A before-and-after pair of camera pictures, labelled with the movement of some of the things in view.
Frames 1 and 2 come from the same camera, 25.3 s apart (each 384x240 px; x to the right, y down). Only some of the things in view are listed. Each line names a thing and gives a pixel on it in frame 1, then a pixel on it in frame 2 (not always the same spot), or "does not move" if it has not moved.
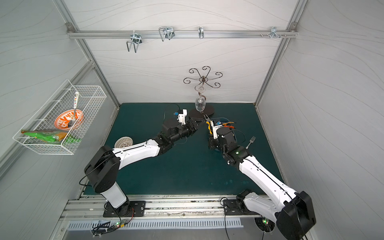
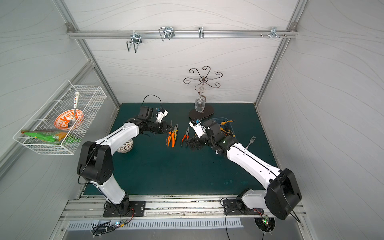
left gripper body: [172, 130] -> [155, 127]
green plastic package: [51, 136] does not move
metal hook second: [166, 32] does not move
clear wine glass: [200, 104] does not move
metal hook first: [136, 39] does not move
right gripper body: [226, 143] -> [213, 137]
